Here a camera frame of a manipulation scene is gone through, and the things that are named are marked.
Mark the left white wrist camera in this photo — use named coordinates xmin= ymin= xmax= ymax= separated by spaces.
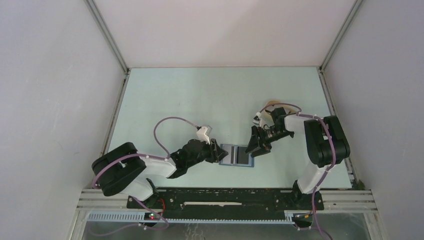
xmin=196 ymin=125 xmax=212 ymax=145

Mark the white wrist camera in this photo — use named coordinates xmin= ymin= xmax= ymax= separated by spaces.
xmin=252 ymin=111 xmax=266 ymax=129
xmin=196 ymin=125 xmax=212 ymax=145

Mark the black credit card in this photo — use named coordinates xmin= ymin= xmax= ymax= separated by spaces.
xmin=235 ymin=146 xmax=250 ymax=165

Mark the grey striped card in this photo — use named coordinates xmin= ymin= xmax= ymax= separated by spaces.
xmin=221 ymin=144 xmax=233 ymax=165

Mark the blue card holder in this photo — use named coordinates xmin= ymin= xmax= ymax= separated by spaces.
xmin=218 ymin=144 xmax=255 ymax=168

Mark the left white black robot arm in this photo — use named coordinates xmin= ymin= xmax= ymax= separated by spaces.
xmin=91 ymin=138 xmax=229 ymax=208

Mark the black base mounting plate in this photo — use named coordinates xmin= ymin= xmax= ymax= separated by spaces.
xmin=145 ymin=187 xmax=324 ymax=221

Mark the aluminium frame rail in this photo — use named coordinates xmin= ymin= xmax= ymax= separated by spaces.
xmin=76 ymin=188 xmax=378 ymax=214

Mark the left controller board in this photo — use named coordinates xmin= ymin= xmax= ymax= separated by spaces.
xmin=143 ymin=212 xmax=161 ymax=221

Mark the controller board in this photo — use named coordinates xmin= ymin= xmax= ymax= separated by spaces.
xmin=143 ymin=212 xmax=161 ymax=221
xmin=292 ymin=213 xmax=314 ymax=222

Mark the right controller board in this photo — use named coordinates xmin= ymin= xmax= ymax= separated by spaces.
xmin=292 ymin=213 xmax=314 ymax=222

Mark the white cable duct strip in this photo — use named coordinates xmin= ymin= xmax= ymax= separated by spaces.
xmin=86 ymin=211 xmax=294 ymax=225

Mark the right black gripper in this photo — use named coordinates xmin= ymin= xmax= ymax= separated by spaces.
xmin=244 ymin=125 xmax=292 ymax=158

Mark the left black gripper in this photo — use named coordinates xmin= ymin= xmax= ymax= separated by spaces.
xmin=186 ymin=137 xmax=228 ymax=168

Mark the beige oval tray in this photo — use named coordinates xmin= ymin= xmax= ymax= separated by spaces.
xmin=266 ymin=100 xmax=285 ymax=108

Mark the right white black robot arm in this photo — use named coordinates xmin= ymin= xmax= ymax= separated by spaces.
xmin=245 ymin=102 xmax=351 ymax=209

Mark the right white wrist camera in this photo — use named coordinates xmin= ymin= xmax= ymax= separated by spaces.
xmin=252 ymin=111 xmax=266 ymax=129

